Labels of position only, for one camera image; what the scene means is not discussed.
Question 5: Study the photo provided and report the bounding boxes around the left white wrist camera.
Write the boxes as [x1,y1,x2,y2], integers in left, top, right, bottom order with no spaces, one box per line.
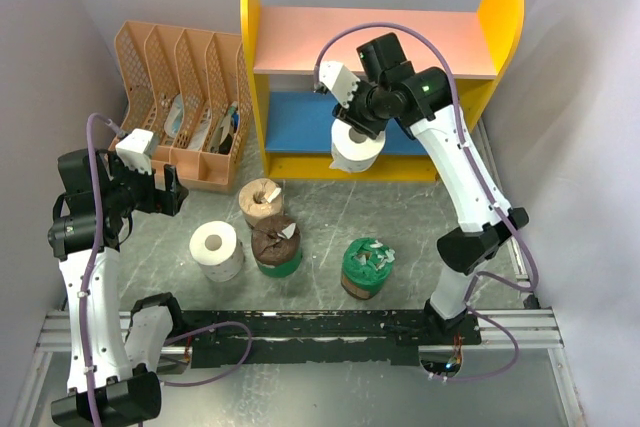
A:
[115,128,158,175]

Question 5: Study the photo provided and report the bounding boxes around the brown green wrapped paper roll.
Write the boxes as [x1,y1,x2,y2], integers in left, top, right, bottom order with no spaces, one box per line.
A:
[251,214,302,278]

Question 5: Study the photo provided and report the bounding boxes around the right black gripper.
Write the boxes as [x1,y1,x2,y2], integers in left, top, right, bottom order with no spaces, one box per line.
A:
[331,78,388,139]

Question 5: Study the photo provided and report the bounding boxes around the yellow pink blue shelf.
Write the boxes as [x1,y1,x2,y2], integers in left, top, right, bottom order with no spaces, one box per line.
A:
[240,0,525,180]

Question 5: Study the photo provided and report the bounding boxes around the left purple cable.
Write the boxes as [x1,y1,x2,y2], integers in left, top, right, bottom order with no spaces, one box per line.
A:
[79,112,254,427]

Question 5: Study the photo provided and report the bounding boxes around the white dotted toilet paper roll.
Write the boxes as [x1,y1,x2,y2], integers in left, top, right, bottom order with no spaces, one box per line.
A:
[189,221,245,283]

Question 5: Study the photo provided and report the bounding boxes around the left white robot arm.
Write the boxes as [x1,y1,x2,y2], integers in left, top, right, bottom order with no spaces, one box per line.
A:
[48,149,188,426]

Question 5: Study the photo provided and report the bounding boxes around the beige wrapped paper roll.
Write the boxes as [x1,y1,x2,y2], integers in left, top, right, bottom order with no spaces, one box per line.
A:
[238,178,284,228]

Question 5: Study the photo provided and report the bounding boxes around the white floral toilet paper roll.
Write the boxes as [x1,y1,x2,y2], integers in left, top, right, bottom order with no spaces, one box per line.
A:
[329,119,386,174]

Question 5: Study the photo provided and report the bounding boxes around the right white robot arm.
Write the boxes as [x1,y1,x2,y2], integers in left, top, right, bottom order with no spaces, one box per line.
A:
[316,33,529,345]

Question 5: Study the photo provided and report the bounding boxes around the items in file organizer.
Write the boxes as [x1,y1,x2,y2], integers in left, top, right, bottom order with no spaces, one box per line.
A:
[161,94,240,155]

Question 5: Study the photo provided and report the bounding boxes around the aluminium rail frame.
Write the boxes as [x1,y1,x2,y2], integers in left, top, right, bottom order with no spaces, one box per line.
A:
[35,121,566,353]

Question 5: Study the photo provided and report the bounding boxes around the orange plastic file organizer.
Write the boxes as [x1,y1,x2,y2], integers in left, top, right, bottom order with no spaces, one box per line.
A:
[114,21,252,192]

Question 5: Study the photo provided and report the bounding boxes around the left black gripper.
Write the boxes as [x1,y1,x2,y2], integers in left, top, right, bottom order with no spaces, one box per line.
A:
[101,151,188,215]

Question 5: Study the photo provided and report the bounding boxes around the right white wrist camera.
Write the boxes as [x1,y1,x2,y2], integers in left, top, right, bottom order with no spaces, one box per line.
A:
[314,61,360,109]

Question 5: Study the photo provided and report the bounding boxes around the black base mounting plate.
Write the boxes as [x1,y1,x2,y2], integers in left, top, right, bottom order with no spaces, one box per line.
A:
[169,309,481,368]

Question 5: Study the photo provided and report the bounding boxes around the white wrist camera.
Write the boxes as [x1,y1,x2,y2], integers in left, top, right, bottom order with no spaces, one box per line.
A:
[314,61,360,109]
[115,128,158,175]

